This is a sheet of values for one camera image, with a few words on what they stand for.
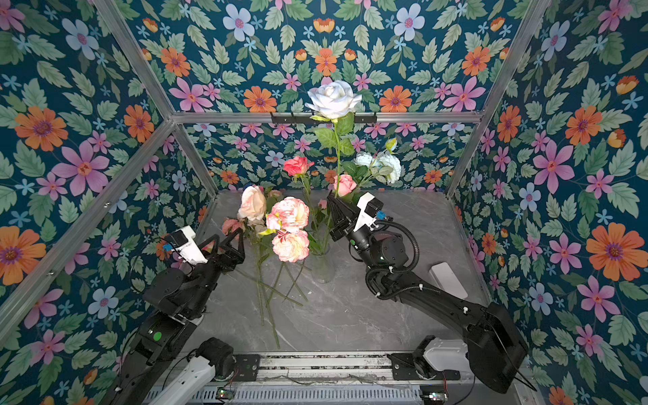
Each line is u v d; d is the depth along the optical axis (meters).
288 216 0.45
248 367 0.73
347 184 0.60
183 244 0.52
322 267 0.87
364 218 0.54
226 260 0.56
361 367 0.75
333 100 0.40
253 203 0.57
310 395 0.70
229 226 1.02
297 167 0.69
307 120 0.93
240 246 0.59
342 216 0.57
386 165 0.61
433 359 0.61
